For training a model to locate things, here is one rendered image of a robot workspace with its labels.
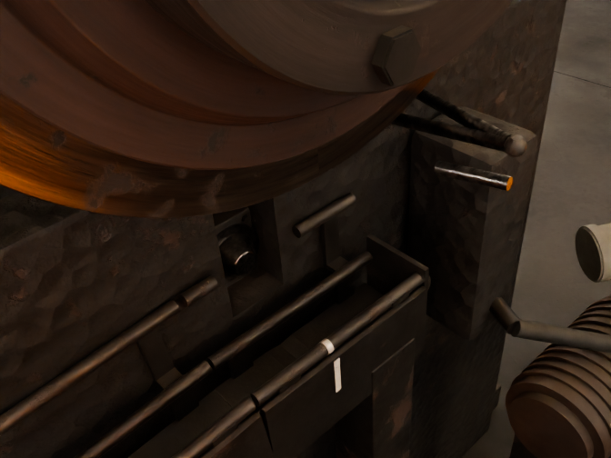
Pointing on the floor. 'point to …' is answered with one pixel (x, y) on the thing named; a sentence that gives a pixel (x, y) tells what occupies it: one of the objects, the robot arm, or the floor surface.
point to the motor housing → (565, 397)
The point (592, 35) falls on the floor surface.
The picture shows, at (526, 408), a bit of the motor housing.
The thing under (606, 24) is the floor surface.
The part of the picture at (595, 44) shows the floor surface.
